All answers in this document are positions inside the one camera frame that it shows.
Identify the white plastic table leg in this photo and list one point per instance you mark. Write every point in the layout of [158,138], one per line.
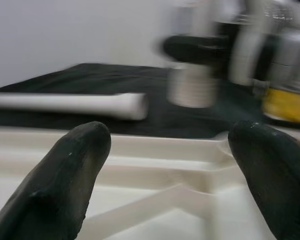
[65,102]
[192,87]

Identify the yellow black object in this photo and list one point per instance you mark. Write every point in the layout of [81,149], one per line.
[285,105]

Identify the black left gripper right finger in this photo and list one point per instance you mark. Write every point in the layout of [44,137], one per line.
[277,180]

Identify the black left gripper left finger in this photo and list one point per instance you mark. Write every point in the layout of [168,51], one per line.
[52,190]

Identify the white plastic table top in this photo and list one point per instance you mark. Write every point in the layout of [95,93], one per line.
[152,212]

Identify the black table cloth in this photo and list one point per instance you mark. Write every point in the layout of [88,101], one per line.
[90,75]

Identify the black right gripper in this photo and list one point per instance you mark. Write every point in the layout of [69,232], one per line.
[222,28]

